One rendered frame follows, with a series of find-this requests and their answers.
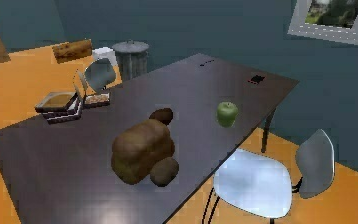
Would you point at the large brown bread loaf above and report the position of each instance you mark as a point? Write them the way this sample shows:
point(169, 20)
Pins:
point(138, 150)

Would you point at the dark brown round potato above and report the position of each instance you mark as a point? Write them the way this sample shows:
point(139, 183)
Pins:
point(163, 115)

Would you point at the green apple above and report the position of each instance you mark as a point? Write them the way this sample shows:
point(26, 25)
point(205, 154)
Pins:
point(227, 114)

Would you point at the small brown round potato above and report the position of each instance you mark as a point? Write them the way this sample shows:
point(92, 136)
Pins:
point(164, 171)

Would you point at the grey lidded trash can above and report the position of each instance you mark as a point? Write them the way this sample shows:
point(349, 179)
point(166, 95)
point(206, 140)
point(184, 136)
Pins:
point(131, 60)

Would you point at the small black flat object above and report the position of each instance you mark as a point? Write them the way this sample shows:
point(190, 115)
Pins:
point(256, 79)

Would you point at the dark tray with crumbs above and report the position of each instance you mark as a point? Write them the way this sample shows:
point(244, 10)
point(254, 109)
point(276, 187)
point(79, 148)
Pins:
point(96, 99)

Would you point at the dark grey table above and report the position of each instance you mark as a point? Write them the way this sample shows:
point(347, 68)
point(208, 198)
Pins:
point(87, 173)

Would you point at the stack of dark books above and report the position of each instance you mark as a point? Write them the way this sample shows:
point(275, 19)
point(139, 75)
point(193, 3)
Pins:
point(60, 106)

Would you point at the white framed window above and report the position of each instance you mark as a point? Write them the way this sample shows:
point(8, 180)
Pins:
point(333, 20)

